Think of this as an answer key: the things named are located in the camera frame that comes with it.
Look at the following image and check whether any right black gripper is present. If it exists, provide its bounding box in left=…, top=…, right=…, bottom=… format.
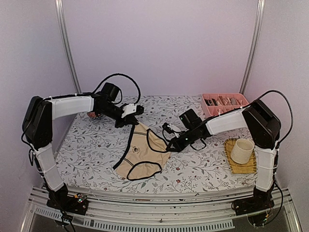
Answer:
left=167, top=127, right=198, bottom=152

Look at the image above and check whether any cream ribbed cup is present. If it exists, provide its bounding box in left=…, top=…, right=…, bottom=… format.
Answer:
left=231, top=139, right=254, bottom=164

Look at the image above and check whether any front aluminium rail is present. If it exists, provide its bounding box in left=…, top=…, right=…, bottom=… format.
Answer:
left=21, top=186, right=301, bottom=232

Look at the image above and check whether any yellow woven mat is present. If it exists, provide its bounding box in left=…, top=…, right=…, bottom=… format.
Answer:
left=224, top=138, right=257, bottom=174

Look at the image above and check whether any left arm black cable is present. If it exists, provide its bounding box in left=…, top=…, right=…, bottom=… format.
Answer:
left=93, top=73, right=141, bottom=106

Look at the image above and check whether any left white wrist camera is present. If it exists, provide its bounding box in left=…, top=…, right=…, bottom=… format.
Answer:
left=121, top=103, right=144, bottom=118

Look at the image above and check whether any left aluminium frame post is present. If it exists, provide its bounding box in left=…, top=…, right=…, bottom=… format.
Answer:
left=55, top=0, right=82, bottom=93

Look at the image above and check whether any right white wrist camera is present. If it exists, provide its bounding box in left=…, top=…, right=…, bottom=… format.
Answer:
left=162, top=123, right=182, bottom=134

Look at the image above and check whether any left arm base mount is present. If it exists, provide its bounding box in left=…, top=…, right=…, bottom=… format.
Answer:
left=46, top=189, right=89, bottom=216

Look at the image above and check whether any right aluminium frame post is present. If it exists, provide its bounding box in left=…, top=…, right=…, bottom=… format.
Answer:
left=239, top=0, right=265, bottom=95

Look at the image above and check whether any aluminium frame post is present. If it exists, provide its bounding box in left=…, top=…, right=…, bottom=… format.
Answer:
left=55, top=0, right=82, bottom=93
left=239, top=0, right=265, bottom=95

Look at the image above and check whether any floral table cloth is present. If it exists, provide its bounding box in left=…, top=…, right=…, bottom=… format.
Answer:
left=56, top=96, right=258, bottom=194

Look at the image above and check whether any beige underwear black trim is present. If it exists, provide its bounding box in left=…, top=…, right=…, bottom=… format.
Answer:
left=113, top=123, right=171, bottom=181

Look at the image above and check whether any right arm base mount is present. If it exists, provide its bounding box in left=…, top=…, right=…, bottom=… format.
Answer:
left=231, top=189, right=275, bottom=216

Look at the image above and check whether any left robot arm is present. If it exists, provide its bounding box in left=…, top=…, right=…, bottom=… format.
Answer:
left=22, top=83, right=144, bottom=192

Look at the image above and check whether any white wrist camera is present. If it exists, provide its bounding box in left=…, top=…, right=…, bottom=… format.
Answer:
left=162, top=123, right=182, bottom=134
left=121, top=103, right=144, bottom=118

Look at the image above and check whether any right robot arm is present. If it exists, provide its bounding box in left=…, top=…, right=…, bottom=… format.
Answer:
left=167, top=100, right=281, bottom=192

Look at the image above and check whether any red patterned rolled underwear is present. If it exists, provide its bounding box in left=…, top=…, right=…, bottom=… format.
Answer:
left=86, top=112, right=103, bottom=120

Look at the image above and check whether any pink divided organizer tray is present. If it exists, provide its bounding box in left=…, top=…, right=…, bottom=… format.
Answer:
left=201, top=93, right=249, bottom=118

